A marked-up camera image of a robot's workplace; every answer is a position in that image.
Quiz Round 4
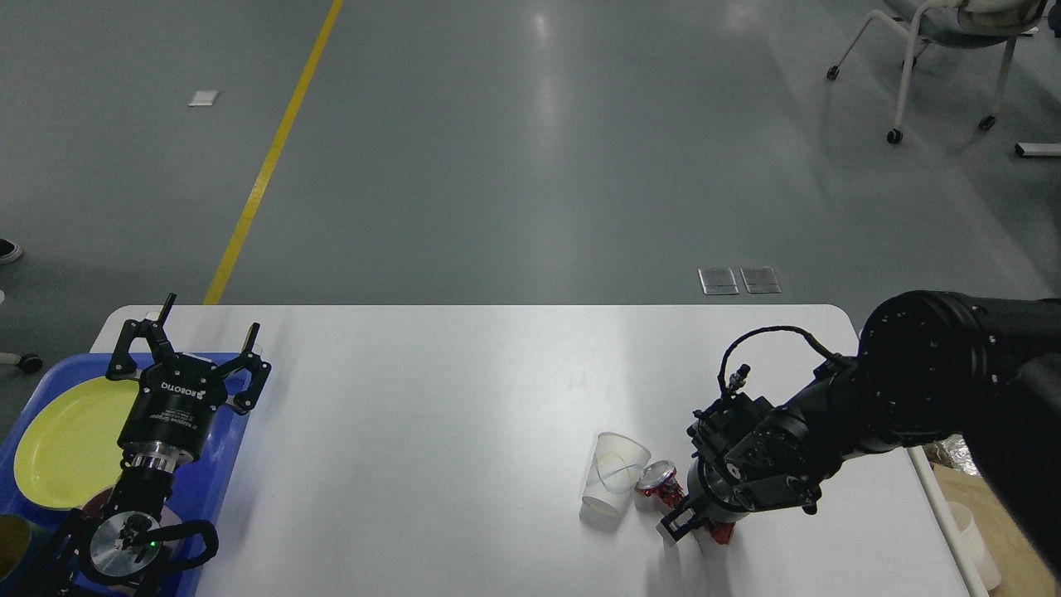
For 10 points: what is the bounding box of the blue plastic tray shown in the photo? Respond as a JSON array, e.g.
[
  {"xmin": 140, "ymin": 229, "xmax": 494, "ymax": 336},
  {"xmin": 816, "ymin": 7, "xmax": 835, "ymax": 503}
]
[{"xmin": 0, "ymin": 353, "xmax": 259, "ymax": 597}]

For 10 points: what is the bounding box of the beige plastic bin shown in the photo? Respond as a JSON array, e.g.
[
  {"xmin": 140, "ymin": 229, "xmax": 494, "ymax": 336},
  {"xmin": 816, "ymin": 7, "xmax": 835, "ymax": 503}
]
[{"xmin": 905, "ymin": 447, "xmax": 988, "ymax": 596}]

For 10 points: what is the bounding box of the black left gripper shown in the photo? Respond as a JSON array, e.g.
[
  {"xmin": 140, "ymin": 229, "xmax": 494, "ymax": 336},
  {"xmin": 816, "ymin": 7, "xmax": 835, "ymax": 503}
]
[{"xmin": 104, "ymin": 294, "xmax": 272, "ymax": 475}]

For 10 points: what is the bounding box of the white patterned paper cup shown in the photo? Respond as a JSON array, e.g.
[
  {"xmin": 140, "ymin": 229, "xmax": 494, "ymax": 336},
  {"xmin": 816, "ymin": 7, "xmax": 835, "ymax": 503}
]
[{"xmin": 581, "ymin": 431, "xmax": 653, "ymax": 517}]

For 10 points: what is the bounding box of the white wheeled chair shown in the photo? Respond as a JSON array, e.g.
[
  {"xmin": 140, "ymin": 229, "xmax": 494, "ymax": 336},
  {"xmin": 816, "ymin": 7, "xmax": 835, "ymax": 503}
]
[{"xmin": 827, "ymin": 1, "xmax": 1047, "ymax": 146}]

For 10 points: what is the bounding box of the white bar on floor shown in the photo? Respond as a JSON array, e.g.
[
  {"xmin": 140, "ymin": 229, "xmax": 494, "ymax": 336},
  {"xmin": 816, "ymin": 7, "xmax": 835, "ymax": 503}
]
[{"xmin": 1015, "ymin": 141, "xmax": 1061, "ymax": 158}]

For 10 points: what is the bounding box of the black and white shoe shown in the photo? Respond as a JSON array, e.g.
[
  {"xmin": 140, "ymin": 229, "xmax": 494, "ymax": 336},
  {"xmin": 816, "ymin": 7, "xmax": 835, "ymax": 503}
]
[{"xmin": 0, "ymin": 238, "xmax": 24, "ymax": 265}]

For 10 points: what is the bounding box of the white floor marker tile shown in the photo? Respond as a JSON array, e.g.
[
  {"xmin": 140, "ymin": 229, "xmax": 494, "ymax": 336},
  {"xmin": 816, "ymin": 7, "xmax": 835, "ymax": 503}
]
[{"xmin": 188, "ymin": 90, "xmax": 220, "ymax": 107}]

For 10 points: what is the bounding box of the teal mug yellow inside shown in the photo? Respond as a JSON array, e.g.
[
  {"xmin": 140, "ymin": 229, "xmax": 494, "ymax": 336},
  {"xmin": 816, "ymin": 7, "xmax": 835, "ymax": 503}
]
[{"xmin": 1, "ymin": 514, "xmax": 50, "ymax": 596}]

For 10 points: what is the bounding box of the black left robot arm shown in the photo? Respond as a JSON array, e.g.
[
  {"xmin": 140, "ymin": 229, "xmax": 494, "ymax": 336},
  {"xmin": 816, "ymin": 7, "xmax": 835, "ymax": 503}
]
[{"xmin": 11, "ymin": 294, "xmax": 273, "ymax": 596}]

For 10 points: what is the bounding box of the yellow plastic plate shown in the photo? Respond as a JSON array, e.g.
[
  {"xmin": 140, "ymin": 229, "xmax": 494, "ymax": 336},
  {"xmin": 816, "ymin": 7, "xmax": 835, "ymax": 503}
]
[{"xmin": 12, "ymin": 376, "xmax": 138, "ymax": 510}]

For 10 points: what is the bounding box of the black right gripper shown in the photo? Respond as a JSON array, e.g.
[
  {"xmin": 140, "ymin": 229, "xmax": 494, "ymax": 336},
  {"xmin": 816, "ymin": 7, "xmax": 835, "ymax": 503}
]
[{"xmin": 656, "ymin": 460, "xmax": 753, "ymax": 546}]

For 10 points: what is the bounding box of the foil piece in bin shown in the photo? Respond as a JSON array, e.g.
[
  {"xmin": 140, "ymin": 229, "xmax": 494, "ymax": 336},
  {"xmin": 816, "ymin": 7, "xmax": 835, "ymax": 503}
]
[{"xmin": 923, "ymin": 434, "xmax": 981, "ymax": 477}]

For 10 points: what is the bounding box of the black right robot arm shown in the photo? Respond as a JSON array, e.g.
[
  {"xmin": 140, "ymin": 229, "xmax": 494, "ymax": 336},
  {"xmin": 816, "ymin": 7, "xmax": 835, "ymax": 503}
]
[{"xmin": 658, "ymin": 289, "xmax": 1060, "ymax": 575}]

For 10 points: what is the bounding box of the red foil wrapper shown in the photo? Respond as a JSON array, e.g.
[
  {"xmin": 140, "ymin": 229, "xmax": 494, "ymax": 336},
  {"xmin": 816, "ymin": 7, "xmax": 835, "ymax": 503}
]
[{"xmin": 634, "ymin": 478, "xmax": 734, "ymax": 546}]

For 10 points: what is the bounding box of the silver floor socket plate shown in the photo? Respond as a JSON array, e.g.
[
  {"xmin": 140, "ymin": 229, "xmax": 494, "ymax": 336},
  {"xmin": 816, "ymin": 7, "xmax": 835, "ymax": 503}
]
[{"xmin": 697, "ymin": 268, "xmax": 740, "ymax": 296}]

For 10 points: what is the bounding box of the black caster wheel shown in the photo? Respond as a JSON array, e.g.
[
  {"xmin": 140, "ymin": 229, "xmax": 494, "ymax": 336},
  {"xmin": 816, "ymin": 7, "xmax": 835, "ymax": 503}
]
[{"xmin": 0, "ymin": 352, "xmax": 44, "ymax": 374}]

